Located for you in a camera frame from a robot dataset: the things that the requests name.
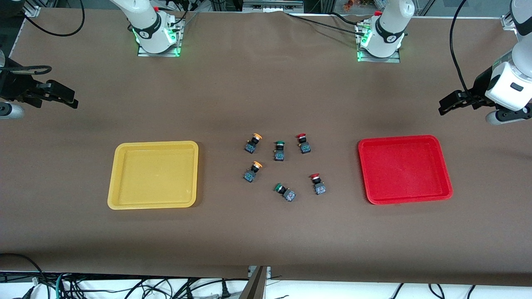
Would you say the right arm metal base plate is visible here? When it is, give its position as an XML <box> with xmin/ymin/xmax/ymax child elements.
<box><xmin>136</xmin><ymin>17</ymin><xmax>185</xmax><ymax>58</ymax></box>

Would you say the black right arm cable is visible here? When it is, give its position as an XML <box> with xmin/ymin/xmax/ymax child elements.
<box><xmin>23</xmin><ymin>0</ymin><xmax>86</xmax><ymax>37</ymax></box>

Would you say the brown table support strut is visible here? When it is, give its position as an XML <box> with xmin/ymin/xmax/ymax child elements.
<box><xmin>239</xmin><ymin>266</ymin><xmax>269</xmax><ymax>299</ymax></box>

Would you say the grey metal box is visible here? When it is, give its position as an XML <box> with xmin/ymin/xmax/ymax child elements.
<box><xmin>242</xmin><ymin>0</ymin><xmax>305</xmax><ymax>13</ymax></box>

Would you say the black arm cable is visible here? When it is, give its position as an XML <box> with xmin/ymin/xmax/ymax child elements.
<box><xmin>23</xmin><ymin>0</ymin><xmax>86</xmax><ymax>37</ymax></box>
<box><xmin>450</xmin><ymin>0</ymin><xmax>475</xmax><ymax>95</ymax></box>

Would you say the long black table cable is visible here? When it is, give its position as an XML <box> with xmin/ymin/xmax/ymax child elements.
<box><xmin>285</xmin><ymin>12</ymin><xmax>366</xmax><ymax>36</ymax></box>

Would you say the black floor cable loop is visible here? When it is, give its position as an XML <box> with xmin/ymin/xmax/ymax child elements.
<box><xmin>0</xmin><ymin>252</ymin><xmax>47</xmax><ymax>299</ymax></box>

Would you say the yellow push button switch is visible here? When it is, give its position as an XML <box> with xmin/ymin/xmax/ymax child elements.
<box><xmin>243</xmin><ymin>161</ymin><xmax>263</xmax><ymax>183</ymax></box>
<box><xmin>244</xmin><ymin>133</ymin><xmax>263</xmax><ymax>154</ymax></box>

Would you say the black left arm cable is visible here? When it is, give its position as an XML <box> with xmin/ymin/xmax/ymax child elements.
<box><xmin>450</xmin><ymin>0</ymin><xmax>475</xmax><ymax>95</ymax></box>

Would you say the yellow plastic tray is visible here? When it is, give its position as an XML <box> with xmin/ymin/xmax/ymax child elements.
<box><xmin>107</xmin><ymin>141</ymin><xmax>199</xmax><ymax>210</ymax></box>

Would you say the brown table cover cloth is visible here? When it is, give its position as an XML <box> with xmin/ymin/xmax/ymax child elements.
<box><xmin>0</xmin><ymin>8</ymin><xmax>532</xmax><ymax>287</ymax></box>

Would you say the short black table cable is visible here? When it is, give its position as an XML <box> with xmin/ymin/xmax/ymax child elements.
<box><xmin>330</xmin><ymin>12</ymin><xmax>368</xmax><ymax>26</ymax></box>

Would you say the red push button switch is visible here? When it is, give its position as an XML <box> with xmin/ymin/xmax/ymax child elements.
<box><xmin>309</xmin><ymin>173</ymin><xmax>326</xmax><ymax>196</ymax></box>
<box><xmin>296</xmin><ymin>133</ymin><xmax>312</xmax><ymax>154</ymax></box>

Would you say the black base cable bundle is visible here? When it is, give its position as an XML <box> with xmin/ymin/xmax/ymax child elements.
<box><xmin>160</xmin><ymin>0</ymin><xmax>201</xmax><ymax>26</ymax></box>

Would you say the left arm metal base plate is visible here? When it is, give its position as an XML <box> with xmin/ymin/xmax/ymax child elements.
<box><xmin>355</xmin><ymin>22</ymin><xmax>402</xmax><ymax>64</ymax></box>

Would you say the aluminium frame profile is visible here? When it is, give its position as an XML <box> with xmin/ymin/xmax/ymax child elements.
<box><xmin>23</xmin><ymin>0</ymin><xmax>41</xmax><ymax>18</ymax></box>
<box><xmin>500</xmin><ymin>0</ymin><xmax>522</xmax><ymax>30</ymax></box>

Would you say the red plastic tray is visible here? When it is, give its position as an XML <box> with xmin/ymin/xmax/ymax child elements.
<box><xmin>358</xmin><ymin>135</ymin><xmax>453</xmax><ymax>205</ymax></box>

